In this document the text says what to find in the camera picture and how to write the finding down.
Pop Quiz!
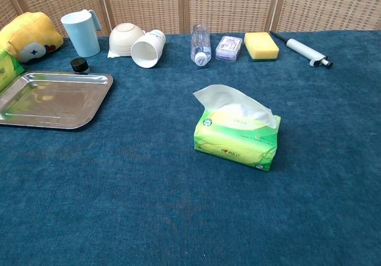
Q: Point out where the white paper cup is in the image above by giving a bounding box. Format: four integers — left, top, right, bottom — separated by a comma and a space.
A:
130, 29, 167, 69

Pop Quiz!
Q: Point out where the blue tablecloth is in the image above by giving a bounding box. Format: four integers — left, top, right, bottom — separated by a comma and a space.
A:
0, 30, 381, 266

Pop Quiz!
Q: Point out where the white bowl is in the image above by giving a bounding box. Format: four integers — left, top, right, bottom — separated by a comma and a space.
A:
107, 49, 133, 59

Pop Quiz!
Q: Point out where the white pipette with black tip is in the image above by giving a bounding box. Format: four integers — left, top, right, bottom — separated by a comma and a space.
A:
269, 30, 333, 69

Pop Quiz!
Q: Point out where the beige bowl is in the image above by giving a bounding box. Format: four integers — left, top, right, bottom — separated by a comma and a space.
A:
108, 23, 146, 57

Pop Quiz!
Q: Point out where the light blue plastic mug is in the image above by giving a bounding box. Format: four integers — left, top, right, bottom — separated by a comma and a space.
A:
60, 9, 102, 58

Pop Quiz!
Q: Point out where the yellow plush toy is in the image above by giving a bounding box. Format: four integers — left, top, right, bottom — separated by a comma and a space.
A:
0, 11, 64, 64

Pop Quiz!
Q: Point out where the clear box with purple print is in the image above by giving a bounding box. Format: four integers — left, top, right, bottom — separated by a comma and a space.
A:
214, 35, 242, 62

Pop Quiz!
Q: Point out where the green soft tissue pack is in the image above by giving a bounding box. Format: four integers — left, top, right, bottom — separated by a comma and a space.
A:
0, 48, 25, 93
193, 110, 282, 172

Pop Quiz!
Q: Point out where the woven bamboo folding screen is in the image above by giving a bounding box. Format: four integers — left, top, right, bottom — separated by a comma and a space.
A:
0, 0, 381, 37

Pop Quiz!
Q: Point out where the clear plastic water bottle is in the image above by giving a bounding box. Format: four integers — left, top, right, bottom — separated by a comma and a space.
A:
190, 22, 213, 68

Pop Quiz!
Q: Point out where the yellow sponge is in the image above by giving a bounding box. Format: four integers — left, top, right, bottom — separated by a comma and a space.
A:
243, 32, 280, 62

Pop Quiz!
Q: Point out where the stainless steel tray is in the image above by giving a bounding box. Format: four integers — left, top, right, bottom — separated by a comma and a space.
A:
0, 71, 114, 130

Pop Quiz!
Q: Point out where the white tissue sheet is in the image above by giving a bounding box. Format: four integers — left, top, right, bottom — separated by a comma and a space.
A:
192, 84, 277, 129

